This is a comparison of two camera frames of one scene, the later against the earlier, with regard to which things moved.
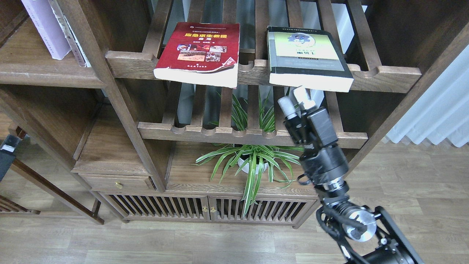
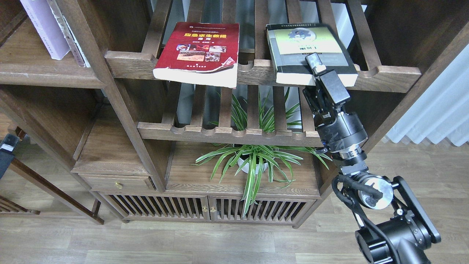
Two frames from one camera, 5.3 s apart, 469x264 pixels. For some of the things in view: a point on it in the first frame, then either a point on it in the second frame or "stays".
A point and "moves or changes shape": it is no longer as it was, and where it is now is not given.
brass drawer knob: (118, 184) stays
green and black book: (307, 59) moves or changes shape
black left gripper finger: (7, 155) stays
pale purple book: (46, 22) stays
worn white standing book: (73, 40) stays
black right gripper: (323, 161) → (336, 129)
